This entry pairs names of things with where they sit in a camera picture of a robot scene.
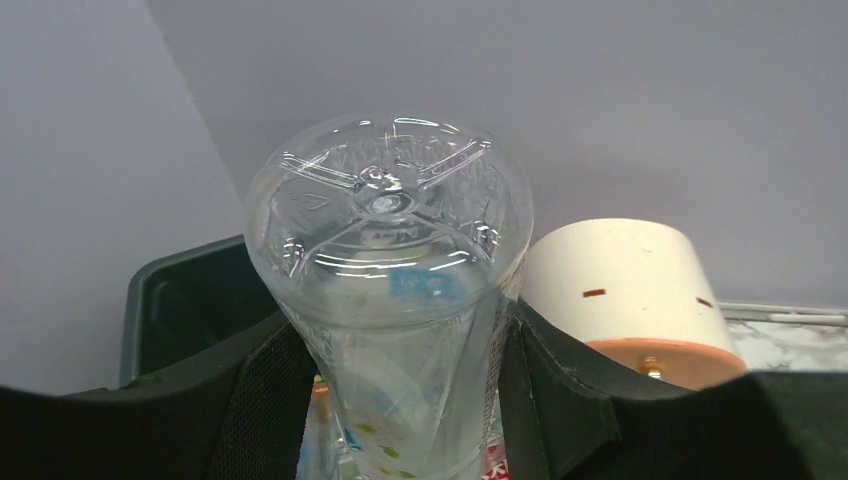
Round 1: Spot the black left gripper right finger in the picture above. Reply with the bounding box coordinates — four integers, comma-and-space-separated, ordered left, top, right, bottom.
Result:
499, 302, 847, 479

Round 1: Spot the round drawer cabinet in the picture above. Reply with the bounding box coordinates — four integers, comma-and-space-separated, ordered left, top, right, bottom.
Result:
521, 218, 747, 390

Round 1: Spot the clear bottle blue white label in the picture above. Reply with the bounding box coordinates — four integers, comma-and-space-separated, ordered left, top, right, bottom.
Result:
244, 114, 534, 479

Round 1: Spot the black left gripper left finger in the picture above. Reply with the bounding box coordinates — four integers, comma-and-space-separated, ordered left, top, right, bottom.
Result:
1, 313, 316, 479

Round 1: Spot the dark green plastic bin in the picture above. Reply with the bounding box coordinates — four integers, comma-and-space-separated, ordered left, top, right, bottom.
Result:
119, 235, 279, 386

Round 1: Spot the orange label juice bottle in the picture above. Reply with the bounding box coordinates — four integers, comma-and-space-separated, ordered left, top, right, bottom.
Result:
309, 374, 334, 424

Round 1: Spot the red label bottle red cap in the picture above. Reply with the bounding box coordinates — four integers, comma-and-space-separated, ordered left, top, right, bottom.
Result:
481, 443, 509, 480

